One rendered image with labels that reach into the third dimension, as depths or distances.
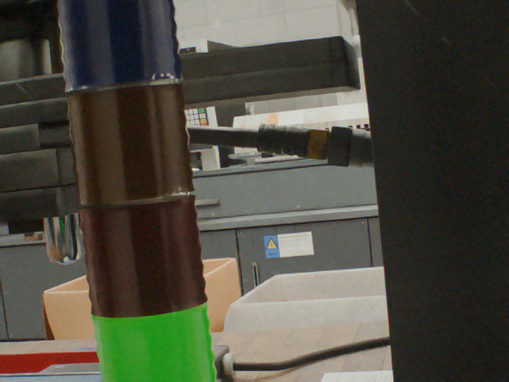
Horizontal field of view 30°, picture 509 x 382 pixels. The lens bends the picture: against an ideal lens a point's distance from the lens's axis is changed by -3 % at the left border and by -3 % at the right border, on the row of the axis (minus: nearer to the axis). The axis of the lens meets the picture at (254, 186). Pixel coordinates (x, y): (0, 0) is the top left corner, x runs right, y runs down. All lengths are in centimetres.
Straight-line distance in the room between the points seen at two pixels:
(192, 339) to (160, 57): 9
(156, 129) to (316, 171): 479
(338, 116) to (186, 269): 505
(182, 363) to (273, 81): 24
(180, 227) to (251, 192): 487
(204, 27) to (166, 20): 702
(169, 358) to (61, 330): 274
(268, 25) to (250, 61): 667
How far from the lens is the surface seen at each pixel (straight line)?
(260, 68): 51
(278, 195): 513
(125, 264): 29
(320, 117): 536
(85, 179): 30
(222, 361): 95
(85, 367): 70
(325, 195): 508
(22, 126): 54
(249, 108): 612
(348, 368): 95
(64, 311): 302
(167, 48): 30
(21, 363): 91
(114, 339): 30
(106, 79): 29
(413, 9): 48
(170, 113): 29
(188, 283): 30
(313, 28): 705
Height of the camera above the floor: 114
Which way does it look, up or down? 3 degrees down
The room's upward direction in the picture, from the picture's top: 6 degrees counter-clockwise
